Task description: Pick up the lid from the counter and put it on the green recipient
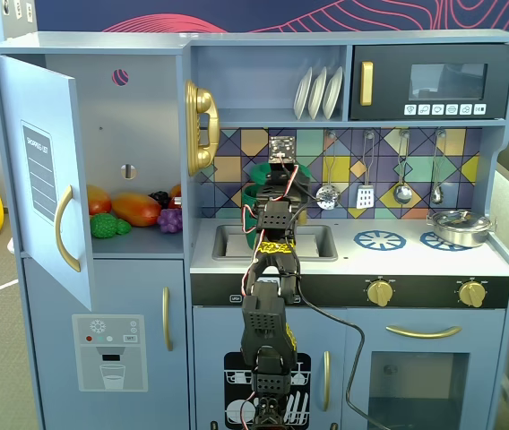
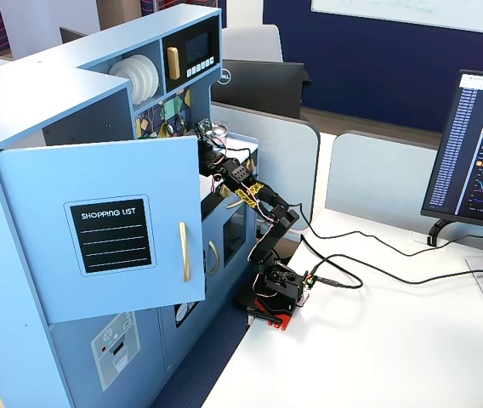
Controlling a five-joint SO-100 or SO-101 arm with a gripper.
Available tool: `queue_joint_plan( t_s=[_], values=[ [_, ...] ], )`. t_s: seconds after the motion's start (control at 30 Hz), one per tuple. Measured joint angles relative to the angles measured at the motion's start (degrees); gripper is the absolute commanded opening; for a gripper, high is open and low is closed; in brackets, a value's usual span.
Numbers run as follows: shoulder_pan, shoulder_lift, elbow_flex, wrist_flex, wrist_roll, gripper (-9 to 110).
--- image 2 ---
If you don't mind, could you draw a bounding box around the computer monitor with graphs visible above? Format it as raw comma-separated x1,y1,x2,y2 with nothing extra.
420,68,483,235

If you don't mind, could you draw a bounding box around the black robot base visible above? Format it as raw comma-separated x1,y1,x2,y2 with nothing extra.
251,262,311,319

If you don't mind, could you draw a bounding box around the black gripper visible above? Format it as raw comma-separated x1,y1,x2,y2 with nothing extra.
197,133,225,171

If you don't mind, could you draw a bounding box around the grey desk divider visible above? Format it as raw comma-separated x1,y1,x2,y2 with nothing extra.
324,132,441,223
210,103,321,240

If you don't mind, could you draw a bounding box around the black power cable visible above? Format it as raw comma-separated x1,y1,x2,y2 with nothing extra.
298,235,483,292

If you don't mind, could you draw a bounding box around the red table clamp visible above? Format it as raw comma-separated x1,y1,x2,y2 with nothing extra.
245,297,306,332

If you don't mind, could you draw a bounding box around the grey office chair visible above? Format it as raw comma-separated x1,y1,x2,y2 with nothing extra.
220,24,285,65

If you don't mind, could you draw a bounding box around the yellow black tape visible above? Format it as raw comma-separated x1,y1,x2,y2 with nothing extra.
234,182,264,206

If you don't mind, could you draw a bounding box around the white whiteboard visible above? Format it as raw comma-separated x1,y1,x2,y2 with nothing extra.
310,0,483,38

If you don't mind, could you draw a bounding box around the wooden microwave handle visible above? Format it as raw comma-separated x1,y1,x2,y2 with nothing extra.
166,46,182,82

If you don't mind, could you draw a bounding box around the blue kitchen cupboard door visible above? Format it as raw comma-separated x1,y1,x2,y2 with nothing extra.
0,134,207,325

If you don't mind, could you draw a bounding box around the gold cupboard door handle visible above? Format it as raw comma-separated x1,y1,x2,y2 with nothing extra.
178,221,192,283

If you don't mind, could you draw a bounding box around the black Dell monitor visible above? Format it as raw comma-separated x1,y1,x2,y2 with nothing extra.
212,59,313,121

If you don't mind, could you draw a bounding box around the black usb cable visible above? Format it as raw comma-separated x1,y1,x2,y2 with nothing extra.
287,202,483,258

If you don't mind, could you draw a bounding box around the light blue toy kitchen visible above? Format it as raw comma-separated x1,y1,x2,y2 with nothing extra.
0,3,262,408

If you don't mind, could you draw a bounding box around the gold lower cabinet handle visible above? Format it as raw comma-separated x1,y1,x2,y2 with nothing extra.
208,240,220,276

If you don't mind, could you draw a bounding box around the white plate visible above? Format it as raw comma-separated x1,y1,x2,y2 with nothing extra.
109,59,134,105
117,55,145,105
128,54,154,103
137,54,161,99

